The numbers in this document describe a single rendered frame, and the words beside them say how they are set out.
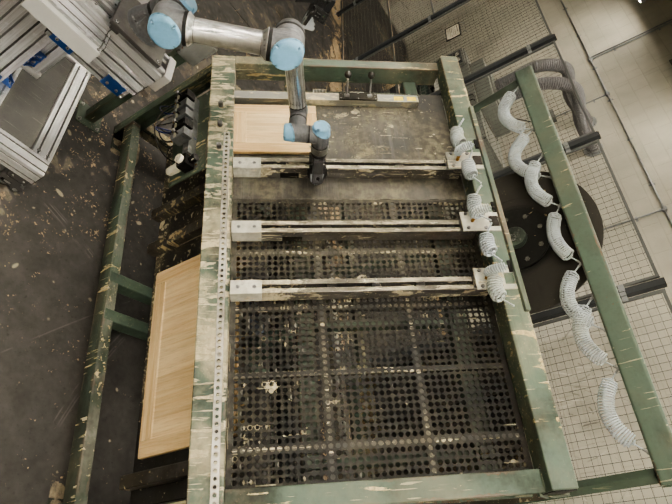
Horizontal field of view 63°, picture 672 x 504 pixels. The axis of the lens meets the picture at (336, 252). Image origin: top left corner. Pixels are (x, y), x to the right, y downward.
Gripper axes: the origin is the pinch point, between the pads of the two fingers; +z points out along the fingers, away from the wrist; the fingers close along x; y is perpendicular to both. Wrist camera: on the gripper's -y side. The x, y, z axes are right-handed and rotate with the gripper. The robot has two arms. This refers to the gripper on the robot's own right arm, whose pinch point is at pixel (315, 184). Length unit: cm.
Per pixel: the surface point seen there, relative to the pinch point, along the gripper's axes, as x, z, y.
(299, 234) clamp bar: 8.9, -2.6, -29.6
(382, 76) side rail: -41, 2, 77
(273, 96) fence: 19, -2, 55
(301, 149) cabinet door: 5.7, 0.2, 21.4
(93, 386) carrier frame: 97, 42, -78
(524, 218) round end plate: -108, 18, -7
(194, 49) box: 57, -16, 71
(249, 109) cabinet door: 31, 0, 47
